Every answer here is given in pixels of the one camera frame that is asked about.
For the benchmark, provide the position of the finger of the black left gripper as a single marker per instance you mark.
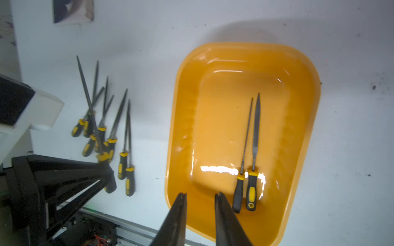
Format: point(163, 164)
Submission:
point(67, 201)
point(35, 172)

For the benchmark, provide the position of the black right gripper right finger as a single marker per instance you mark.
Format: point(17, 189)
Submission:
point(228, 229)

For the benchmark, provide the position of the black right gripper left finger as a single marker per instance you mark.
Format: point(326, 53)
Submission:
point(173, 230)

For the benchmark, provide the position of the file tool moved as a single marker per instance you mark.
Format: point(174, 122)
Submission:
point(130, 179)
point(102, 156)
point(238, 193)
point(251, 195)

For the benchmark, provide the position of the yellow plastic storage tray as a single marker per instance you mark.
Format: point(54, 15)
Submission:
point(213, 90)

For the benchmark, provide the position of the dark purple notebook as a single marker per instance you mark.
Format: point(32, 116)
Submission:
point(70, 12)

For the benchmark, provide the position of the aluminium front rail frame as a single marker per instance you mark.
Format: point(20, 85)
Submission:
point(91, 228)

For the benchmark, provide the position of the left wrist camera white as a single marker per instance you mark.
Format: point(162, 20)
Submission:
point(24, 108)

